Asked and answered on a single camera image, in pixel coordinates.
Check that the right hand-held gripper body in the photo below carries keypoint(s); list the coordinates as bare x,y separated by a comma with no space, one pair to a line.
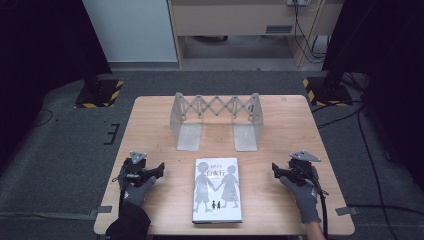
301,168

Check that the person's left hand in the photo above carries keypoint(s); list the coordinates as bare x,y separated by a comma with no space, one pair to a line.
138,195

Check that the person's right hand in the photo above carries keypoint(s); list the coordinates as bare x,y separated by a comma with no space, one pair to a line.
305,201

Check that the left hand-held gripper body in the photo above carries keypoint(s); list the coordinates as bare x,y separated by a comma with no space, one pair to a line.
134,166

